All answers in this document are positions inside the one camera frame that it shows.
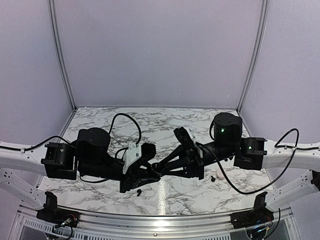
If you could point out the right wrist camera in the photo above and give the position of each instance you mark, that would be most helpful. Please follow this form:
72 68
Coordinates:
194 145

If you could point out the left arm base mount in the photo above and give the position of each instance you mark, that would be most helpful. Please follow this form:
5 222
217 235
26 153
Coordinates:
60 217

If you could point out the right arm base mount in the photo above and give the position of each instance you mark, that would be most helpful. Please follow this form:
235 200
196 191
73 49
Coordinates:
256 221

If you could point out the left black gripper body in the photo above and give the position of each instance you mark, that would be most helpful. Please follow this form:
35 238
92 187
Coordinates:
132 176

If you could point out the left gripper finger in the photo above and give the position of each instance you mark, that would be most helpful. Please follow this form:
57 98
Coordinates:
145 172
133 183

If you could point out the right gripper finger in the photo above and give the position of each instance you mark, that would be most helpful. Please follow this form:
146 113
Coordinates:
178 171
180 157

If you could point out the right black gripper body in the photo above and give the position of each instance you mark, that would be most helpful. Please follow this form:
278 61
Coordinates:
197 163

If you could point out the white earbud charging case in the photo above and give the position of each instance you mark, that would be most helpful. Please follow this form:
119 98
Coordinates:
219 174

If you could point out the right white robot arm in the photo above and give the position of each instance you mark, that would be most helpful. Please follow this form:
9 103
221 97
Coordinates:
257 153

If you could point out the black earbud charging case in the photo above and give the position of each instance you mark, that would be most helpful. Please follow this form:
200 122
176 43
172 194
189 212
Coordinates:
156 170

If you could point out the aluminium front rail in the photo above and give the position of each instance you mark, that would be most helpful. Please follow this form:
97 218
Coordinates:
107 226

